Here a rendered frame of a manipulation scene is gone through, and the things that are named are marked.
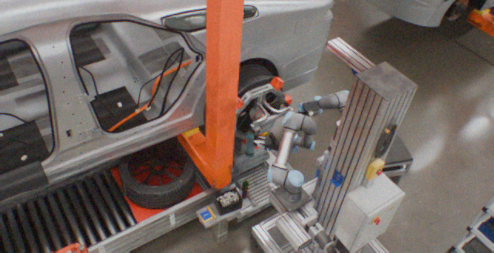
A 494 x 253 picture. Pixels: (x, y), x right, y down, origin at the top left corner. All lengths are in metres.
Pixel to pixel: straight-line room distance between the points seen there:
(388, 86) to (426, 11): 3.14
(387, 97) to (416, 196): 2.45
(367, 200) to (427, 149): 2.38
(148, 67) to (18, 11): 1.42
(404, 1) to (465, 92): 1.49
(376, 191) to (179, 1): 1.86
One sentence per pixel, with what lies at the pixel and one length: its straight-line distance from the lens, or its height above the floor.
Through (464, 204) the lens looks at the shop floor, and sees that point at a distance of 4.99.
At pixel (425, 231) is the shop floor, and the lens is 4.61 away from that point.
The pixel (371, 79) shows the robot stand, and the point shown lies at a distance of 2.57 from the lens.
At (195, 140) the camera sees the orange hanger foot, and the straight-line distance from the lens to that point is 3.89.
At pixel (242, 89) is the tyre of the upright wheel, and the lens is 3.68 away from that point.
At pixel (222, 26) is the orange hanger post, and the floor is 2.12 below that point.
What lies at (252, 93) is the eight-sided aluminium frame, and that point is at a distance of 3.69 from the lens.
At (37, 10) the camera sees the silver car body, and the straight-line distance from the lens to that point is 3.08.
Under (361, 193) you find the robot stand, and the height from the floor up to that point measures 1.23.
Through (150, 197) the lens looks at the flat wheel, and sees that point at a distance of 3.83.
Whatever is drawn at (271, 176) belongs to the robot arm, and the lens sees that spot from 3.25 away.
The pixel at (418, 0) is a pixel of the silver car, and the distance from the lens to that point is 5.54.
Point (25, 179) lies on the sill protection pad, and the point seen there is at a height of 0.92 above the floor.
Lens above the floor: 3.57
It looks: 45 degrees down
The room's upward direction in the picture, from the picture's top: 5 degrees clockwise
